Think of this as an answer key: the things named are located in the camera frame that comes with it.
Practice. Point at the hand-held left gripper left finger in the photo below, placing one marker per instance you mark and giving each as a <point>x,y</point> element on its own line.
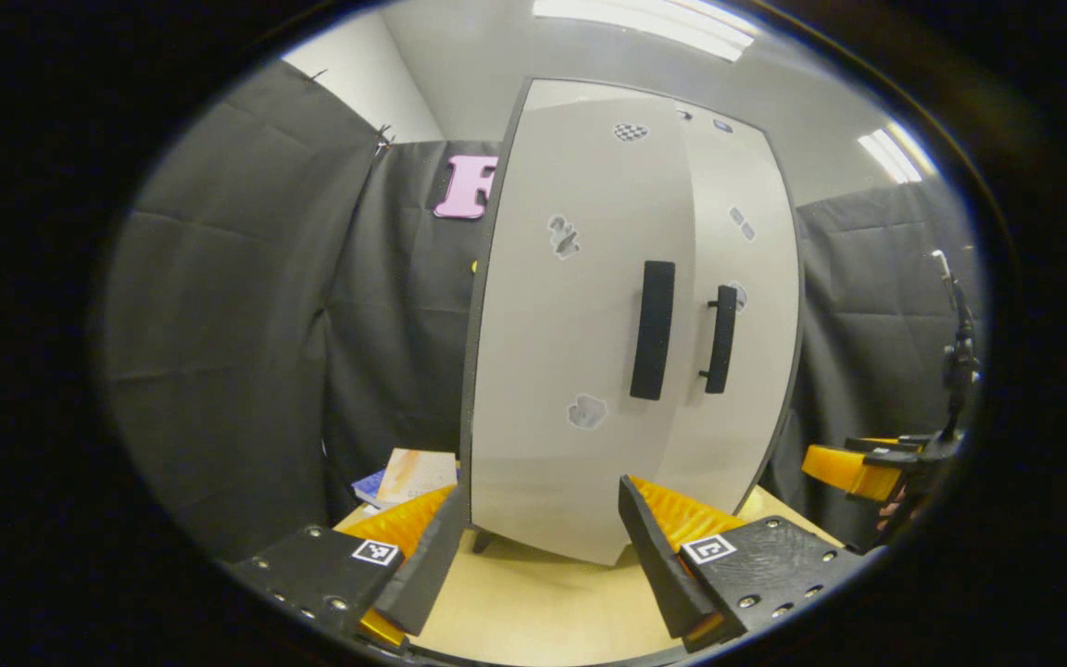
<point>427,565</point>

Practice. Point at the white cabinet drawer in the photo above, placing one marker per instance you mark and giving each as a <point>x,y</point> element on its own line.
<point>589,90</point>

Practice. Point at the beige book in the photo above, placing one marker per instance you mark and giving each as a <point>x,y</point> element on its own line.
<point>418,474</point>

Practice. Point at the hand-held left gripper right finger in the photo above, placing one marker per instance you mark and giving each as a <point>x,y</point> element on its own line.
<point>659,565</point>

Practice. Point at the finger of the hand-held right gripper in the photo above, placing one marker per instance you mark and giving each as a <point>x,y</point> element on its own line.
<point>885,444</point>
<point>853,471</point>

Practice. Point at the white shoe cabinet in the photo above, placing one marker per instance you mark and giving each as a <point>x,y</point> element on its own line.
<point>496,371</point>

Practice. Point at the large ceiling light panel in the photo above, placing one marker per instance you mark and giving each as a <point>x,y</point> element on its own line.
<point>645,23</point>

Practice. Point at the small ceiling light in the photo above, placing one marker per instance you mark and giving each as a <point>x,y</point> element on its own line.
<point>890,156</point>

